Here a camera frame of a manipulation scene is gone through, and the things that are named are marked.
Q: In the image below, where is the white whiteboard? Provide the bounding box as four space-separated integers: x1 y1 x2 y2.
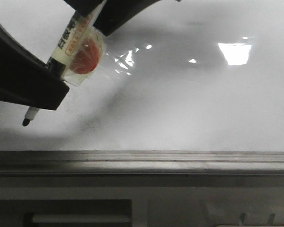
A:
0 0 284 151

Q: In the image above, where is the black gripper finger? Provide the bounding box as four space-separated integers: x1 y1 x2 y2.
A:
65 0 157 36
0 24 69 110

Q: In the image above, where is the white slotted base stand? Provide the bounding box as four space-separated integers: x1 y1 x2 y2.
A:
0 175 284 227

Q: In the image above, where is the red magnet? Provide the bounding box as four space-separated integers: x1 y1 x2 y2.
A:
62 27 106 86

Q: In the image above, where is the black and white whiteboard marker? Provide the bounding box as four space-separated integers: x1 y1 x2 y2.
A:
22 0 107 127

